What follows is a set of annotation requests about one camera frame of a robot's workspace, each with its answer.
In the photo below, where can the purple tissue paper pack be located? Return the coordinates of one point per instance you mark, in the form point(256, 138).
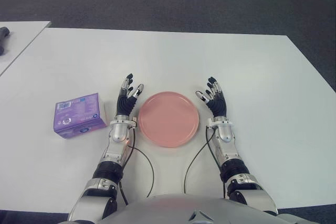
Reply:
point(76, 115)

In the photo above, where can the pink round plate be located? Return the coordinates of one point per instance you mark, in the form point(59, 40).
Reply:
point(168, 119)

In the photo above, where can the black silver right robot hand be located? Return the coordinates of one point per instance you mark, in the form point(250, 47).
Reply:
point(218, 104)

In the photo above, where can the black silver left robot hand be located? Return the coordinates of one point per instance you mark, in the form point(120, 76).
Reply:
point(125, 104)

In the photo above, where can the silver robot torso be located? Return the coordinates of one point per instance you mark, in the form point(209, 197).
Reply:
point(168, 209)

